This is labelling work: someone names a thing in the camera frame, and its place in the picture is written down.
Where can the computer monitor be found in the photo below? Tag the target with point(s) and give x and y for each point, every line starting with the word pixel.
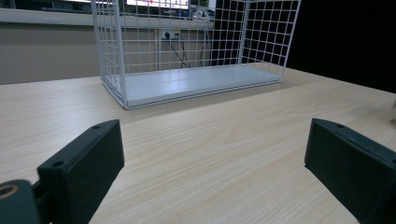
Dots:
pixel 157 3

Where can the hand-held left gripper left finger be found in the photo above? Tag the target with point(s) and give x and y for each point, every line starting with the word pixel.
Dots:
pixel 84 168

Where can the wall power socket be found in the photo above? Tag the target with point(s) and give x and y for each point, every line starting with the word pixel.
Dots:
pixel 170 34

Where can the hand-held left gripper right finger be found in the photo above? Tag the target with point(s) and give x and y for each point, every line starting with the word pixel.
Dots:
pixel 355 168

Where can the grey desk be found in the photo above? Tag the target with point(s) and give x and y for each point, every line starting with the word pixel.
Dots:
pixel 56 18

